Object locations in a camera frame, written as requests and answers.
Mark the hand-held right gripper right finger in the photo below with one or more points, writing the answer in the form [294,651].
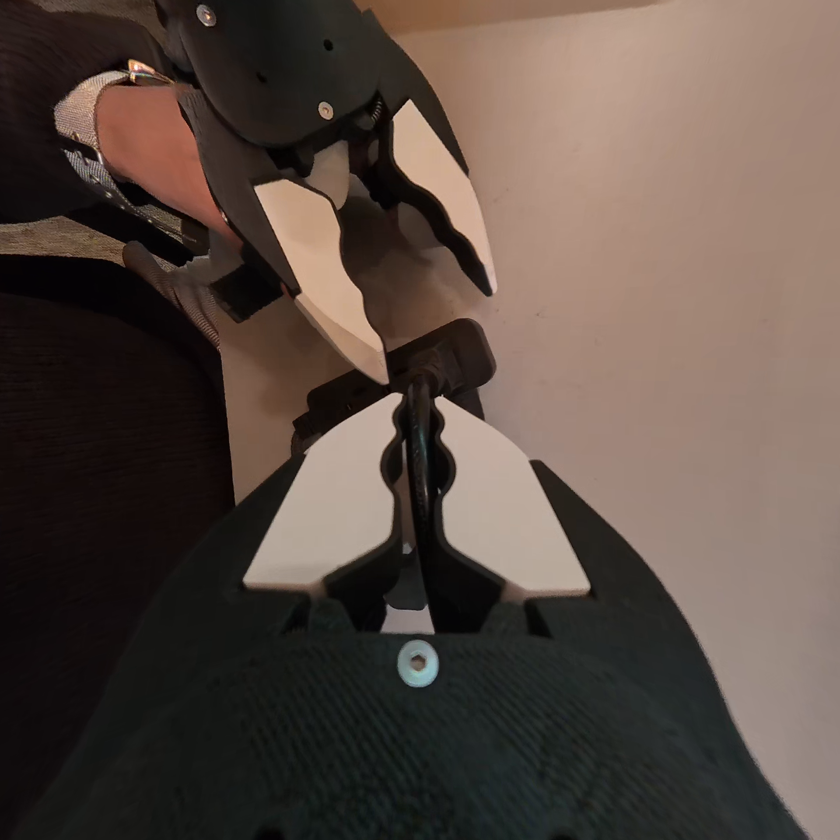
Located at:
[512,525]

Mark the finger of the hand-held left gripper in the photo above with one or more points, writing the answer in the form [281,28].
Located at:
[308,262]
[439,177]

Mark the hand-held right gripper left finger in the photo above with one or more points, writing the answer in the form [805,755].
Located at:
[328,512]

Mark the black power strip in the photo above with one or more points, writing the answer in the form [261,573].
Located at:
[469,354]

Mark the person's left forearm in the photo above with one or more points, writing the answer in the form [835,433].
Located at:
[39,39]

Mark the grey desk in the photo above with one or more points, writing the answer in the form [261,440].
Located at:
[656,328]

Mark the person's left hand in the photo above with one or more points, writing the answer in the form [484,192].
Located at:
[151,151]

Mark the person's dark knit sweater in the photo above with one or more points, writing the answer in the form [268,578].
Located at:
[98,459]

